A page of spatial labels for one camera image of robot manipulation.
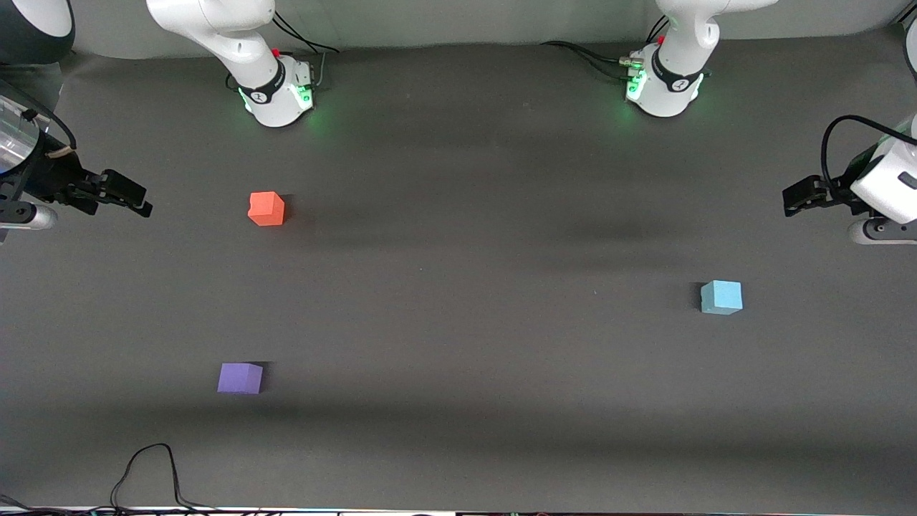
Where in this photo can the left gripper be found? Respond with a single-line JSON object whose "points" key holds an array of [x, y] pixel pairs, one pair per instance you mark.
{"points": [[835, 195]]}

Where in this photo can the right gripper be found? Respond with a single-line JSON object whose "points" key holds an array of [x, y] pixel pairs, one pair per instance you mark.
{"points": [[51, 176]]}

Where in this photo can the blue foam block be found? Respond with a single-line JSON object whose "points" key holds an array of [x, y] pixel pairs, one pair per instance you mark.
{"points": [[721, 297]]}

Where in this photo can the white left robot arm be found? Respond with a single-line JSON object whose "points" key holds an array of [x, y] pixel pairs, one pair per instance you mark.
{"points": [[677, 64]]}

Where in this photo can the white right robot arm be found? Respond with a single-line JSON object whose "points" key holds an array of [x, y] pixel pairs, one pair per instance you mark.
{"points": [[243, 43]]}

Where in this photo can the orange foam block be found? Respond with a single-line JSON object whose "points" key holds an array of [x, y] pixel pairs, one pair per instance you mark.
{"points": [[265, 209]]}

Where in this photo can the purple foam block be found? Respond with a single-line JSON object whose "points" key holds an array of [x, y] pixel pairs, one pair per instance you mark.
{"points": [[239, 378]]}

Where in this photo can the dark grey table mat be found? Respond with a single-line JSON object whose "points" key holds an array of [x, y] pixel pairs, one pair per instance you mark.
{"points": [[458, 344]]}

